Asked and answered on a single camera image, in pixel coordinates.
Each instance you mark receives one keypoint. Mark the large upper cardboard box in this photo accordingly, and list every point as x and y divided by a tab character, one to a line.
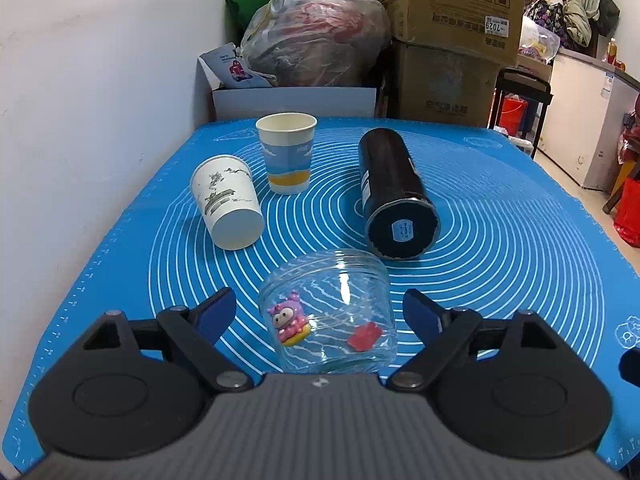
489	29

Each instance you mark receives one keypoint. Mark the pink cartoon toy figure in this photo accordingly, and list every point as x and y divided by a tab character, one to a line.
289	320

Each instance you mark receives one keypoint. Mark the clear glass jar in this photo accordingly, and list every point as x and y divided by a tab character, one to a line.
339	289

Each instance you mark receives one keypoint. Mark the blue silicone baking mat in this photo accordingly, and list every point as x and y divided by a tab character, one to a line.
510	238

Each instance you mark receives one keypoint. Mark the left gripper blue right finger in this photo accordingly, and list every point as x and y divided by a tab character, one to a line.
445	334

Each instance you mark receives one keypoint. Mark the white chest freezer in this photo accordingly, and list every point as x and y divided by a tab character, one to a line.
585	118

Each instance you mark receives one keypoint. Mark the small red toy piece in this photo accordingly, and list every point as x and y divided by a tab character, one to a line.
365	337

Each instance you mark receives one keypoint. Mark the lower cardboard box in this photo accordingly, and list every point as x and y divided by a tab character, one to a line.
435	85

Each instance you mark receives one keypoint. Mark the white printed paper cup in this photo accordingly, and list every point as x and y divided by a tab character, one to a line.
223	188

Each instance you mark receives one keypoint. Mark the red bag on floor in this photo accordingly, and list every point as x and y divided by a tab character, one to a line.
627	219

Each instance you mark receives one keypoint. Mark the clear bag with red contents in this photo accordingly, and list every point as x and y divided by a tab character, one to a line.
316	43

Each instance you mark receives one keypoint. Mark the black cylindrical thermos bottle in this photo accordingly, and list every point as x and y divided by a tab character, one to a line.
400	221

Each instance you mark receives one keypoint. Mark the black metal cart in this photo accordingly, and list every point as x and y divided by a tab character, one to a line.
536	92

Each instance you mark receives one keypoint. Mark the purple patterned bag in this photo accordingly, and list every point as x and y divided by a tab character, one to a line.
551	17

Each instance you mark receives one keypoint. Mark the red plastic bucket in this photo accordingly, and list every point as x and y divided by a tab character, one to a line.
512	113

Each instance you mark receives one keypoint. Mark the white flat box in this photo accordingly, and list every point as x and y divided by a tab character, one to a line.
231	104

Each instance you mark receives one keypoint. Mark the blue yellow paper cup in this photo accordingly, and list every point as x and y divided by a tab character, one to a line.
287	141

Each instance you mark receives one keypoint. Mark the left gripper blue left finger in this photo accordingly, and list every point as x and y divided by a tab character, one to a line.
191	336

